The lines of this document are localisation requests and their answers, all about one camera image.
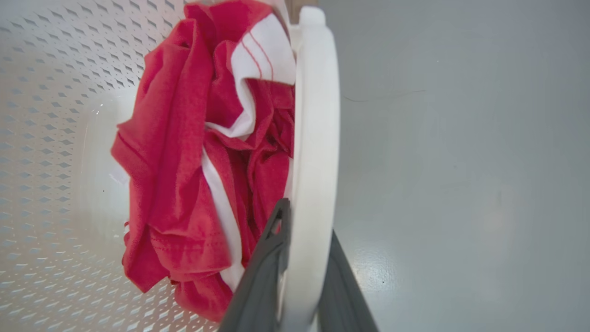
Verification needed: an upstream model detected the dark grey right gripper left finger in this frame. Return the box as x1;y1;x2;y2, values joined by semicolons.
218;198;291;332

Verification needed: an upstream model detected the red and white garment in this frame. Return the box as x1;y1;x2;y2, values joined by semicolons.
111;0;296;323

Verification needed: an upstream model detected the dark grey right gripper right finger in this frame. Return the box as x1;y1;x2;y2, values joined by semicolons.
317;231;379;332

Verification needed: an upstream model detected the white perforated plastic laundry basket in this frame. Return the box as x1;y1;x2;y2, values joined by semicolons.
0;0;341;332

